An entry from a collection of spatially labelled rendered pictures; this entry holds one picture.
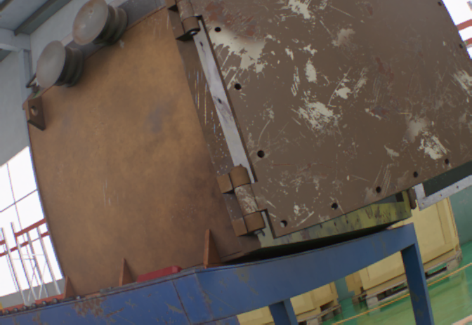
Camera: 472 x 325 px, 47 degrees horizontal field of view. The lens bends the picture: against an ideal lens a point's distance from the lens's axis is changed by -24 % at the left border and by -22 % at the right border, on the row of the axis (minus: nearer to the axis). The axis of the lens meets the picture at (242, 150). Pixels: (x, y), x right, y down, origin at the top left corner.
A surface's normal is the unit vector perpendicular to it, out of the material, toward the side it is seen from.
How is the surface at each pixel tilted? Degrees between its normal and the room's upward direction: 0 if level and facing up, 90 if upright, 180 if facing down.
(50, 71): 90
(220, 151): 90
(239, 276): 90
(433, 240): 90
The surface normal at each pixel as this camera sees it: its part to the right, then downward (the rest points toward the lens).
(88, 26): -0.46, -0.07
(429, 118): 0.15, -0.29
